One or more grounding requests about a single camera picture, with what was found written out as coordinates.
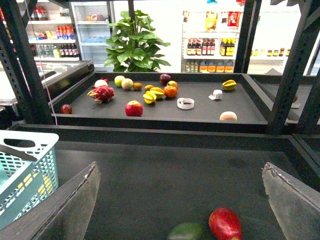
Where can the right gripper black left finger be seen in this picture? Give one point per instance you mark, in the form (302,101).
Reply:
(65,215)

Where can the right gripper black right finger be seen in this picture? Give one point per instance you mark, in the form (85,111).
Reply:
(295,205)

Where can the light blue plastic basket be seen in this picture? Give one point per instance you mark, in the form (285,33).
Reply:
(13,169)

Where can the grey basket handle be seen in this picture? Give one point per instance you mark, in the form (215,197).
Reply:
(17,153)

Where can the yellow mango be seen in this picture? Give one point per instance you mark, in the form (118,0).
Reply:
(36,184)

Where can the green red mango small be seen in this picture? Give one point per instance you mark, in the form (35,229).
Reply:
(173,83)

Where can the small dark red fruit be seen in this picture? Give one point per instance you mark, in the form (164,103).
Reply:
(66,109)

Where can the green avocado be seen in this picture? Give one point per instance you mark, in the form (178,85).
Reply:
(186,231)

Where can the peach at tray front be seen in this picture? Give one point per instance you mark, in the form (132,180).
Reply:
(228,116)

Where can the red apple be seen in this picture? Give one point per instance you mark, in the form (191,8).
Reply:
(134,109)

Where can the pink dragon fruit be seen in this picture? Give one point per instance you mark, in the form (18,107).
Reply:
(102,94)

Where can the white onion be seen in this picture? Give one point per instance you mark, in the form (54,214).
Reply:
(100,83)

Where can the yellow starfruit far right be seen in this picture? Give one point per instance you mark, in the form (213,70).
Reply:
(229,85)

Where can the glass top freezer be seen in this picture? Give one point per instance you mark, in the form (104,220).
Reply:
(56,76)

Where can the yellow starfruit pair front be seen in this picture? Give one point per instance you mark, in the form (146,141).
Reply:
(149,97)

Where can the peach near green apple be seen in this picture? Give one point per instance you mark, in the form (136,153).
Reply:
(127,83)

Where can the green apple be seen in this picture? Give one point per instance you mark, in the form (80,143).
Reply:
(118,80)

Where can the brown kiwi left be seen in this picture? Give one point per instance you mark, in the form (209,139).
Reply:
(137,86)

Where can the brown kiwi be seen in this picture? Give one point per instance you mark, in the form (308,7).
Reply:
(137,86)
(148,87)

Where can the brown kiwi right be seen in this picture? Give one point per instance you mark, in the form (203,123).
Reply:
(148,87)

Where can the black fruit display tray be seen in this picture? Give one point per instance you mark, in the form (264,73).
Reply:
(190,110)

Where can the orange persimmon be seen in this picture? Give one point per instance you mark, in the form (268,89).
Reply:
(170,91)

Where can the dark purple fruit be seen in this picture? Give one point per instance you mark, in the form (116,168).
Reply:
(164,78)

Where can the green potted plant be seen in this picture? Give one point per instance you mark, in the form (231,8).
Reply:
(133,45)

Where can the black shelf upright post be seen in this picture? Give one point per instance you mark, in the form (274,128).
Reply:
(18,62)

